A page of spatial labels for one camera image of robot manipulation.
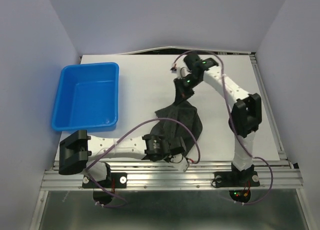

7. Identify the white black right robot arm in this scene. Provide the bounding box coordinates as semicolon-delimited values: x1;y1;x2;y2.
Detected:
170;50;262;185

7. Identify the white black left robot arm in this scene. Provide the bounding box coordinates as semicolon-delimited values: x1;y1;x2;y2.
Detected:
58;130;189;187

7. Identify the blue plastic bin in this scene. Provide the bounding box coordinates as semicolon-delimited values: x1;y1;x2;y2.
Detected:
51;62;120;132

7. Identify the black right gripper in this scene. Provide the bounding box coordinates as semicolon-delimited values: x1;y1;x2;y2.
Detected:
174;72;203;104

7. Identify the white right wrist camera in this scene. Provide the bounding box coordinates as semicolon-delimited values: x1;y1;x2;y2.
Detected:
170;65;189;79

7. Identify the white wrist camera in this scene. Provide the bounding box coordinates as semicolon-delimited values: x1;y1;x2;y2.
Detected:
172;158;194;173
170;65;189;79

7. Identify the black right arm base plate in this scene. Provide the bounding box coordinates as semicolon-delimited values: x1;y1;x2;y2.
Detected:
212;171;260;188

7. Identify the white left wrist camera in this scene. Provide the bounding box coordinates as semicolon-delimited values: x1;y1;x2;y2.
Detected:
172;158;194;173

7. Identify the aluminium table edge rail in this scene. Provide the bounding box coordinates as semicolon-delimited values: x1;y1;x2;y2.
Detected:
40;159;304;192

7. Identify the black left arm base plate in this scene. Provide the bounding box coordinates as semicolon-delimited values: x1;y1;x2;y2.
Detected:
82;172;128;189

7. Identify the black dotted skirt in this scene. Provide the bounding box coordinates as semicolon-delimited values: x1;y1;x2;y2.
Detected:
149;89;205;157

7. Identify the right side aluminium rail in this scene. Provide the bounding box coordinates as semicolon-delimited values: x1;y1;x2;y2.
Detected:
249;52;293;168

